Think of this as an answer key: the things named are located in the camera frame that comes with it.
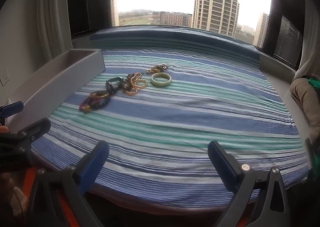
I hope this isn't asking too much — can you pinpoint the gold chain bracelet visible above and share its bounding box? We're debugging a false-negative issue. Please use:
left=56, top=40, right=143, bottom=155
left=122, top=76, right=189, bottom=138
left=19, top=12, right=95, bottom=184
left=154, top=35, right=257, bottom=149
left=146, top=64, right=171, bottom=75

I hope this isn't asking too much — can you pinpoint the low brown building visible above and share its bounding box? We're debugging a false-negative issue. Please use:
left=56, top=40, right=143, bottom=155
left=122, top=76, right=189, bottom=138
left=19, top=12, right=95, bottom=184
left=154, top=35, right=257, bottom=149
left=159, top=11, right=193, bottom=27

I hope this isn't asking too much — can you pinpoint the brown glossy bead bracelet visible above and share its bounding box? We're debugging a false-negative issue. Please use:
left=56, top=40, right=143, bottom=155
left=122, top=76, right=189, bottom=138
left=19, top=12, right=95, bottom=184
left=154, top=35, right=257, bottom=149
left=89, top=90, right=111, bottom=99

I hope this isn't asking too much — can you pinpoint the person's left forearm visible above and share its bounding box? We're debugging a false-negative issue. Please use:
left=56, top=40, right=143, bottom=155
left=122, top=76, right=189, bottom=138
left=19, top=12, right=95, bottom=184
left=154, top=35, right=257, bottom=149
left=0, top=171, right=29, bottom=219

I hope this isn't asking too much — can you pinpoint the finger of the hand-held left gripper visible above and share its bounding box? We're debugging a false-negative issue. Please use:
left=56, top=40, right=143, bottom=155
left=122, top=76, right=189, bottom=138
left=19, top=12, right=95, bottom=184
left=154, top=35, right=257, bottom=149
left=0, top=101, right=24, bottom=119
left=16, top=118, right=52, bottom=143

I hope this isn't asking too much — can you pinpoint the green cloth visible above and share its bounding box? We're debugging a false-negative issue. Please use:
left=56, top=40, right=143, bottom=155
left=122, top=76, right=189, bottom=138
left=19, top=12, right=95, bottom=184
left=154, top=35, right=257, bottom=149
left=307, top=76, right=320, bottom=90

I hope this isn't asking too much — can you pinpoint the brown wooden bead bracelet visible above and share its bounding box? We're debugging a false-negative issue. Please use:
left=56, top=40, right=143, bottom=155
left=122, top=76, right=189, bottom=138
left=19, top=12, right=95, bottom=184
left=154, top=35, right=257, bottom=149
left=125, top=73, right=143, bottom=85

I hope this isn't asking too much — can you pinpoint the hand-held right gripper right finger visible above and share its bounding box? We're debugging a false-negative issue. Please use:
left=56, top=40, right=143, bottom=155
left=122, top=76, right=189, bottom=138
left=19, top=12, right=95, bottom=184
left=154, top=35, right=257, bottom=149
left=207, top=140, right=292, bottom=227

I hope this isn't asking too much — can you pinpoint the blue green striped bedsheet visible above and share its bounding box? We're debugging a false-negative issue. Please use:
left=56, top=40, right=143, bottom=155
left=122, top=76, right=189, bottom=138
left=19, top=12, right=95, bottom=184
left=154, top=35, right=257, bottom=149
left=30, top=26, right=311, bottom=215

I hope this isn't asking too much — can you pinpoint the amber bead necklace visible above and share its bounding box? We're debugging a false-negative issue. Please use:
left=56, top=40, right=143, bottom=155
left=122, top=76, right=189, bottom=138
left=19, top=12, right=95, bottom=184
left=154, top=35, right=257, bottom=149
left=124, top=77, right=148, bottom=96

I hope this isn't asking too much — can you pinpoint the person in beige trousers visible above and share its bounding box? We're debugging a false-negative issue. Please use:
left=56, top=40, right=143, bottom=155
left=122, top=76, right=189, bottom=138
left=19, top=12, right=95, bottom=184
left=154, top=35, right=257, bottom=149
left=289, top=78, right=320, bottom=140

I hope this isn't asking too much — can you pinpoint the white curtain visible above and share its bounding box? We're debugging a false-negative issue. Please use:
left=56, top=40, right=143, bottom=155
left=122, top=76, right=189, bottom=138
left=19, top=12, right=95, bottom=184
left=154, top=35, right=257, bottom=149
left=37, top=0, right=73, bottom=60
left=295, top=0, right=320, bottom=81

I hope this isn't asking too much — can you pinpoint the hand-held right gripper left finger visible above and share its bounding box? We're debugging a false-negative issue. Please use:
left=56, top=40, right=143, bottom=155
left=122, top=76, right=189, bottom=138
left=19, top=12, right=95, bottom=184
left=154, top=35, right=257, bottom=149
left=37, top=140, right=110, bottom=227

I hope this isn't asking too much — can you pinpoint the black wrist band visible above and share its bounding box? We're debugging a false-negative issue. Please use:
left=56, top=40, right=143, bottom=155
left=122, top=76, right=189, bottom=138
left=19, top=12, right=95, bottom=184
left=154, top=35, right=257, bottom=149
left=105, top=76, right=124, bottom=95

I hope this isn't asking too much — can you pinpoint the tall beige apartment tower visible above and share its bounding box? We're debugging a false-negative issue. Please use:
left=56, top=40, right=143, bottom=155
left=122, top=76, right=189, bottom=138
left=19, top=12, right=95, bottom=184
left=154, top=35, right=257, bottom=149
left=192, top=0, right=240, bottom=38

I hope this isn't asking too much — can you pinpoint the grey cardboard box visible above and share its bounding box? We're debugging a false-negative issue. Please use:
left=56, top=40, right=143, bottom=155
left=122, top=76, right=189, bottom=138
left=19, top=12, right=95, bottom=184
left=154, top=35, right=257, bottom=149
left=9, top=49, right=106, bottom=128

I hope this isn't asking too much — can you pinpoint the dark multicolour bead bracelet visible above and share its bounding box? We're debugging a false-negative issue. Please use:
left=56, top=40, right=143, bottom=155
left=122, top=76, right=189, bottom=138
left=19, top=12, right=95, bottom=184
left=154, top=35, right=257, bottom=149
left=79, top=96, right=111, bottom=114

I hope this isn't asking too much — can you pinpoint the pale green jade bangle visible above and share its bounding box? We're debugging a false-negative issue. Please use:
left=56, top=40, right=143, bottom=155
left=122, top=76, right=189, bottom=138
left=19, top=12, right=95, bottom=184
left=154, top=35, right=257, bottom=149
left=150, top=72, right=172, bottom=88

